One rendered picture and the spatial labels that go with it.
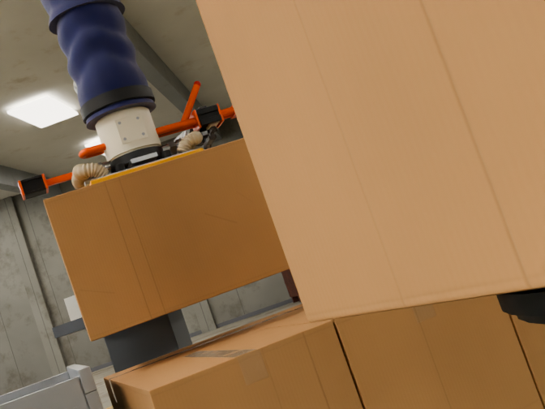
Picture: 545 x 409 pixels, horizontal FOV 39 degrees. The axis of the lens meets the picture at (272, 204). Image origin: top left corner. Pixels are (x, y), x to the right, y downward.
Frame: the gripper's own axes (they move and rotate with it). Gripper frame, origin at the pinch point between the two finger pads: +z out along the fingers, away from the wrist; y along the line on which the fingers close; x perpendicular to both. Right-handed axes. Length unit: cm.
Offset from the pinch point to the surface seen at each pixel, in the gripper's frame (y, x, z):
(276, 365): 70, 29, 79
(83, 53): -26.7, 32.9, 7.9
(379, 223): 51, 47, 178
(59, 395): 63, 69, 34
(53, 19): -40, 38, 5
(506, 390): 93, -18, 79
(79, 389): 63, 64, 34
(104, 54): -24.3, 27.7, 9.5
